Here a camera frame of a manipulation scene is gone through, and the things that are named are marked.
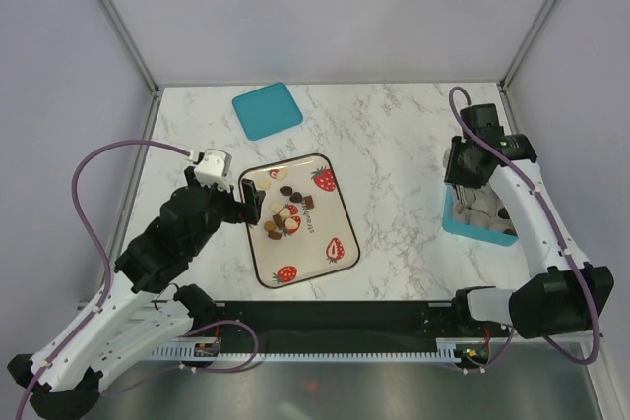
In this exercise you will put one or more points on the dark flower chocolate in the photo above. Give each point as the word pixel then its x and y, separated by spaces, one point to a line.
pixel 503 213

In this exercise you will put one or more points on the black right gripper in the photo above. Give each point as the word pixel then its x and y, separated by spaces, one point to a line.
pixel 452 174

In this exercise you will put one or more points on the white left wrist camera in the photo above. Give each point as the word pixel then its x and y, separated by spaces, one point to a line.
pixel 211 166

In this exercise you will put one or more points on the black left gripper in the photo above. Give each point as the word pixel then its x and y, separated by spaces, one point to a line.
pixel 253 205

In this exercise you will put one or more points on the white cube chocolate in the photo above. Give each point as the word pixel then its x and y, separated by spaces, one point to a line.
pixel 277 207
pixel 263 185

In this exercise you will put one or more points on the aluminium frame post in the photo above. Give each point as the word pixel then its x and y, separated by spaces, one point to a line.
pixel 542 16
pixel 129 45

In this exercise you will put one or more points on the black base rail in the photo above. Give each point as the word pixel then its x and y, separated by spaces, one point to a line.
pixel 354 326

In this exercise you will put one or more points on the teal chocolate box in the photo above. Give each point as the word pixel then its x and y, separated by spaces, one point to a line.
pixel 481 222

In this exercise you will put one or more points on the white cable duct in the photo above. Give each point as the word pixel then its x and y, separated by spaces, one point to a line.
pixel 189 351

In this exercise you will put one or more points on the teal box lid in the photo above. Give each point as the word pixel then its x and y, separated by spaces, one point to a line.
pixel 266 111

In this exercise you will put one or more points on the aluminium frame post right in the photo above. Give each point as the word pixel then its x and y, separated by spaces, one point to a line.
pixel 542 16

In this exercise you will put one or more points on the strawberry print serving tray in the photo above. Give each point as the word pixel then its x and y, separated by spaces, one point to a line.
pixel 304 231

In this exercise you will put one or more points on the brown square chocolate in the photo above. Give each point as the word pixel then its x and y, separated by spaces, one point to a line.
pixel 278 221
pixel 309 201

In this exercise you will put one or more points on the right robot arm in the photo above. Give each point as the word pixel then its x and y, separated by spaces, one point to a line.
pixel 564 289

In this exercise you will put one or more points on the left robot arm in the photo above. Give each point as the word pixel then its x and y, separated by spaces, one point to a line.
pixel 65 379

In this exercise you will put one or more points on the metal tongs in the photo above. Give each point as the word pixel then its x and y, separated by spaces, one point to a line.
pixel 461 202

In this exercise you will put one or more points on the aluminium frame post left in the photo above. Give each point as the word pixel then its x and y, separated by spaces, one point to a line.
pixel 129 45

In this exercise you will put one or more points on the caramel cup chocolate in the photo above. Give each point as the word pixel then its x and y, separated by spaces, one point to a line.
pixel 269 227

